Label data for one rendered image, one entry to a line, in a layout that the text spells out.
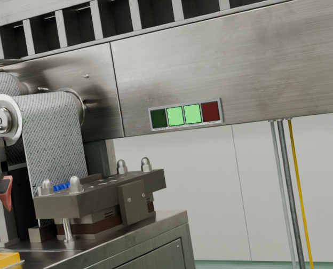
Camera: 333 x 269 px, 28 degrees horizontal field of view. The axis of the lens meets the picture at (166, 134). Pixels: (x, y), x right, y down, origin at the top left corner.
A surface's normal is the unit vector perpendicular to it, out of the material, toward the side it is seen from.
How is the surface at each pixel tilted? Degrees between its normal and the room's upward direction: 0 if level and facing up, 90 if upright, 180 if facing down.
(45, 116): 90
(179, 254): 90
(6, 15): 90
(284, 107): 90
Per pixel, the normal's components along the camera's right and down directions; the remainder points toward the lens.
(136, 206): 0.81, -0.10
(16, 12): -0.56, 0.13
